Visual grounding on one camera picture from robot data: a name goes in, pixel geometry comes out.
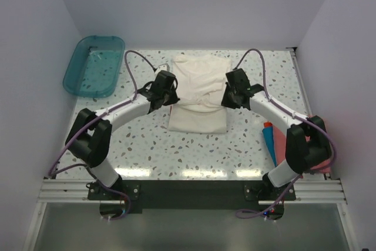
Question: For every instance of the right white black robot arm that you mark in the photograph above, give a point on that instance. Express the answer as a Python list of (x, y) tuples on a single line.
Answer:
[(307, 144)]

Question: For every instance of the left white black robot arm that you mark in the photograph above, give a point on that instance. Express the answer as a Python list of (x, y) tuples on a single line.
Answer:
[(90, 135)]

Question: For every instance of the pink folded t shirt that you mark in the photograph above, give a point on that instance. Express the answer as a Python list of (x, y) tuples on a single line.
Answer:
[(280, 149)]

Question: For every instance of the red folded t shirt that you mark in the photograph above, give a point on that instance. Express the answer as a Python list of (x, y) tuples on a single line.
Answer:
[(267, 124)]

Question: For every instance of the blue folded t shirt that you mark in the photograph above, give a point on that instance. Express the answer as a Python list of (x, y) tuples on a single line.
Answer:
[(269, 141)]

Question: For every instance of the white t shirt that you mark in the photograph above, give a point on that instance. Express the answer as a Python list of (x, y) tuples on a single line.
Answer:
[(201, 85)]

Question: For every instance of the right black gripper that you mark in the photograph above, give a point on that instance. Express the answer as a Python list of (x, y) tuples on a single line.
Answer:
[(230, 100)]

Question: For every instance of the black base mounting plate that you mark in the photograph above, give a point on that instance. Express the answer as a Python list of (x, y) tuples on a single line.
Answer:
[(247, 198)]

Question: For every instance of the teal plastic bin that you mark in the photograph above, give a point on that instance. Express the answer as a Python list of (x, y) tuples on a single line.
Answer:
[(94, 67)]

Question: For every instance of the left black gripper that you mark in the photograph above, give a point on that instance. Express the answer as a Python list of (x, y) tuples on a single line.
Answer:
[(169, 99)]

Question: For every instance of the aluminium extrusion rail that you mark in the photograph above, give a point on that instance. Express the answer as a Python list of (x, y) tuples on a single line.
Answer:
[(306, 191)]

